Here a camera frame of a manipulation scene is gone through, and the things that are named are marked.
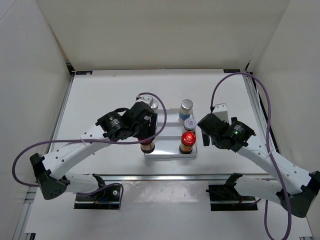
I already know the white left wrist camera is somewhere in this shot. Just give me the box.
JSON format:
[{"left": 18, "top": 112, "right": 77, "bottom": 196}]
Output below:
[{"left": 135, "top": 94, "right": 155, "bottom": 108}]

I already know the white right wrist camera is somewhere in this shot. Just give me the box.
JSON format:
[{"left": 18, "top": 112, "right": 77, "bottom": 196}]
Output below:
[{"left": 212, "top": 103, "right": 229, "bottom": 123}]

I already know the red-lid sauce jar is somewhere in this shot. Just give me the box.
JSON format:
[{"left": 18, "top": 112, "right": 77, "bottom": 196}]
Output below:
[
  {"left": 179, "top": 131, "right": 196, "bottom": 154},
  {"left": 140, "top": 139, "right": 155, "bottom": 154}
]

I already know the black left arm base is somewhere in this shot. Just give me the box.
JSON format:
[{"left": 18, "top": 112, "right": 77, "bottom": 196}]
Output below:
[{"left": 73, "top": 173, "right": 124, "bottom": 210}]

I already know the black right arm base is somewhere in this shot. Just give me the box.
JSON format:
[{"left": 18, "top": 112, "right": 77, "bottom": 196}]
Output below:
[{"left": 205, "top": 173, "right": 258, "bottom": 212}]

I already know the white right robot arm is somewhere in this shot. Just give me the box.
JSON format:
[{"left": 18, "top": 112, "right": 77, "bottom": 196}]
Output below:
[{"left": 197, "top": 113, "right": 320, "bottom": 218}]

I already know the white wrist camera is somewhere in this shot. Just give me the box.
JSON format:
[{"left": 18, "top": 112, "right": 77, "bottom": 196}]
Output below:
[
  {"left": 212, "top": 103, "right": 229, "bottom": 123},
  {"left": 135, "top": 94, "right": 155, "bottom": 108}
]

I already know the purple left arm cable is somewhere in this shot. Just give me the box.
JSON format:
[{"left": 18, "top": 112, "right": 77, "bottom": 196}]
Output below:
[{"left": 12, "top": 92, "right": 168, "bottom": 210}]

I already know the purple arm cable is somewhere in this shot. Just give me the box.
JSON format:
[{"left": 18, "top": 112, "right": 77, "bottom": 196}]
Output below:
[
  {"left": 211, "top": 71, "right": 293, "bottom": 240},
  {"left": 12, "top": 92, "right": 168, "bottom": 210}
]

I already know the tall blue-label shaker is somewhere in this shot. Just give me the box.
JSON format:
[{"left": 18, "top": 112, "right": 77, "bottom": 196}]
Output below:
[
  {"left": 150, "top": 98, "right": 159, "bottom": 113},
  {"left": 178, "top": 98, "right": 193, "bottom": 122}
]

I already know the short silver-lid jar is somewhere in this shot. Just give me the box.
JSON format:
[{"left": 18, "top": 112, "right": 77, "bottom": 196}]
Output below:
[{"left": 183, "top": 118, "right": 197, "bottom": 132}]

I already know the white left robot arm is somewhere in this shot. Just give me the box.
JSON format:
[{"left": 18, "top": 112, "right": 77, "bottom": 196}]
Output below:
[{"left": 30, "top": 101, "right": 157, "bottom": 200}]

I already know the white tiered organizer tray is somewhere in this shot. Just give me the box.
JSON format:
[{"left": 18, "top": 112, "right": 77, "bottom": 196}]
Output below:
[{"left": 144, "top": 108, "right": 198, "bottom": 160}]

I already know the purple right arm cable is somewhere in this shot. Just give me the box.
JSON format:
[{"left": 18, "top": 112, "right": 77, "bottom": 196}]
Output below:
[{"left": 211, "top": 71, "right": 293, "bottom": 240}]

